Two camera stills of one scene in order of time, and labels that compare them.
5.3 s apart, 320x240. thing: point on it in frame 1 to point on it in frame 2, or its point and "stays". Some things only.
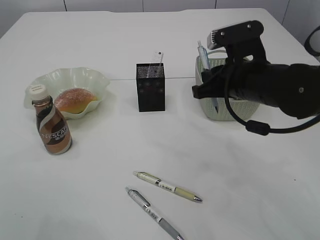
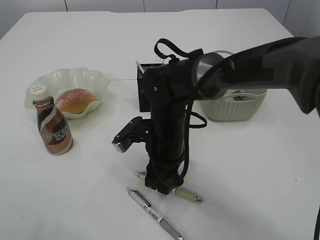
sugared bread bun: [74, 100] stays
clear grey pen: [145, 204] stays
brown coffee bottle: [53, 124] stays
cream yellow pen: [153, 180] stays
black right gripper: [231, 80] to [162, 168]
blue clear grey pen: [205, 65] to [138, 63]
